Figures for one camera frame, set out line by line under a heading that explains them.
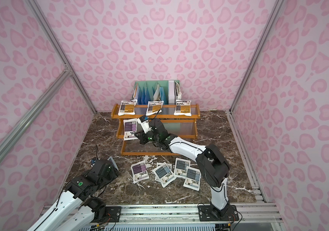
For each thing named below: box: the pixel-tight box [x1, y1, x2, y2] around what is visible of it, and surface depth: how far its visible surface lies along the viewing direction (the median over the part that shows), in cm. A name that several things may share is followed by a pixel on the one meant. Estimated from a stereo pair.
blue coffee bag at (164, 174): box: [152, 162, 178, 189], surface depth 86 cm
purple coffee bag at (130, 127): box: [123, 118, 139, 141], surface depth 85 cm
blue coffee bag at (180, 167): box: [174, 157, 191, 179], surface depth 90 cm
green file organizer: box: [130, 79, 183, 105], surface depth 103 cm
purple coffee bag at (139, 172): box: [130, 160, 150, 184], surface depth 88 cm
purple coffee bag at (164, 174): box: [152, 162, 177, 188], surface depth 86 cm
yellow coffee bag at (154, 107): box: [145, 100, 165, 116], surface depth 81 cm
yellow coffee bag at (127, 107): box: [117, 99, 138, 116], surface depth 81 cm
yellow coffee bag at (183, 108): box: [173, 99, 192, 117], surface depth 82 cm
